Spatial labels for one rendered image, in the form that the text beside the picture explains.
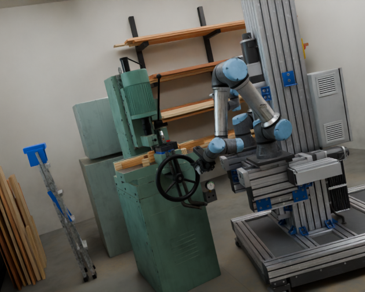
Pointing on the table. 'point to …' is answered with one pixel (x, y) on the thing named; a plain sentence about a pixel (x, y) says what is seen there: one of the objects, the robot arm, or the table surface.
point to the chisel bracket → (149, 140)
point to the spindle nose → (146, 126)
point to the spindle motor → (138, 94)
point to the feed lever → (158, 105)
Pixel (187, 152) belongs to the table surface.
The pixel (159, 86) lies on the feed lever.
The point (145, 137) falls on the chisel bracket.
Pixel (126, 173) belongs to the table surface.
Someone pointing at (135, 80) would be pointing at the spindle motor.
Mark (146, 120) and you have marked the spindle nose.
